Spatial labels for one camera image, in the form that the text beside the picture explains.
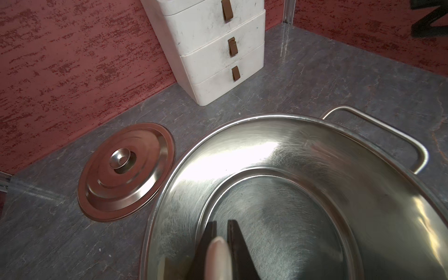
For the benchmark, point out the right corner aluminium profile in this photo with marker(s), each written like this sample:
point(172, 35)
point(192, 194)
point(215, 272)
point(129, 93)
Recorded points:
point(289, 11)

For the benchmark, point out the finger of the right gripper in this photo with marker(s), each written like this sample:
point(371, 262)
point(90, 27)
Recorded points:
point(424, 28)

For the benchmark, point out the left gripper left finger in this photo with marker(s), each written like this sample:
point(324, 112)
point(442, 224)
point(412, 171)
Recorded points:
point(197, 268)

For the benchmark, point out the white three-drawer box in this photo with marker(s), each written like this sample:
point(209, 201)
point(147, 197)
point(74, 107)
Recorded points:
point(212, 46)

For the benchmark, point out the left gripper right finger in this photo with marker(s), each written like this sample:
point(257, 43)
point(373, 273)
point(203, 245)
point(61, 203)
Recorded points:
point(243, 267)

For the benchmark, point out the steel pot lid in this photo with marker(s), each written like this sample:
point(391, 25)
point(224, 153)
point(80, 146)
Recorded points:
point(126, 172)

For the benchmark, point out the stainless steel pot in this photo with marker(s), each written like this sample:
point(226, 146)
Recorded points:
point(313, 200)

